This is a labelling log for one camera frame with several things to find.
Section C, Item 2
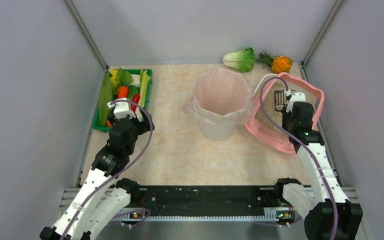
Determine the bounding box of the black litter scoop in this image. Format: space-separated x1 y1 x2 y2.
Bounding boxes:
274 90 289 112

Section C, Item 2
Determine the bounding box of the white trash bin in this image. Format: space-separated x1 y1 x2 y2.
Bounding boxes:
198 119 237 141

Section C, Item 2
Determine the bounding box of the pink plastic bin liner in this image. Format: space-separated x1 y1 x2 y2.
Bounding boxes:
182 68 255 125

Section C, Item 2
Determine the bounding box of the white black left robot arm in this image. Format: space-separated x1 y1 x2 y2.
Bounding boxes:
39 108 155 240

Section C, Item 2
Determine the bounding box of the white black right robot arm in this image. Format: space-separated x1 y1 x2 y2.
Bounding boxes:
274 101 363 240

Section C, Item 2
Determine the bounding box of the beige cat litter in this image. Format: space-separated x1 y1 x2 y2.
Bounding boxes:
255 80 317 134

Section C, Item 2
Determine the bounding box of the pink white litter box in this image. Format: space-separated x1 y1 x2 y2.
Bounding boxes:
245 72 325 155

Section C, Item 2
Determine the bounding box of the green plastic tray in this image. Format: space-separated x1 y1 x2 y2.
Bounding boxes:
92 67 153 132

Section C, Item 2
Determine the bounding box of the red toy chili pepper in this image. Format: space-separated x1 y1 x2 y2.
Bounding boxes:
131 93 141 113

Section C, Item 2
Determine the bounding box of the orange toy carrot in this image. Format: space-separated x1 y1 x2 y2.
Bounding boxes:
117 86 129 99

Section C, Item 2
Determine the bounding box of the large green leaf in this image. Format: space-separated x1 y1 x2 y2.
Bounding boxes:
98 72 113 127

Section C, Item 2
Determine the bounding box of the yellow toy corn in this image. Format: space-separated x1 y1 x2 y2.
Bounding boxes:
108 68 119 88

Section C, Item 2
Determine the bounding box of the white green toy celery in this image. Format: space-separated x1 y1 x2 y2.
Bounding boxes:
138 69 151 108

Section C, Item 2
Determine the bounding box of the orange toy pineapple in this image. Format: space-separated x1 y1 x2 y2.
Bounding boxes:
256 50 293 74

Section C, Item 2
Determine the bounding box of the toy napa cabbage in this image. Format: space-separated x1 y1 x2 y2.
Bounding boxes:
222 47 256 73

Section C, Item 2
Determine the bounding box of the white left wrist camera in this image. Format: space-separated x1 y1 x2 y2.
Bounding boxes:
106 98 136 120

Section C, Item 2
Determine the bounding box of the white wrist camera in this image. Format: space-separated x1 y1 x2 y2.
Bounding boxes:
106 98 136 120
284 90 306 113

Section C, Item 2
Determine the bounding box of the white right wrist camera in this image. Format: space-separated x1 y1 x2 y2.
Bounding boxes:
284 90 306 113

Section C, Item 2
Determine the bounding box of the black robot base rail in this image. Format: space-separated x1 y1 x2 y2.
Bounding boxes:
123 185 299 222

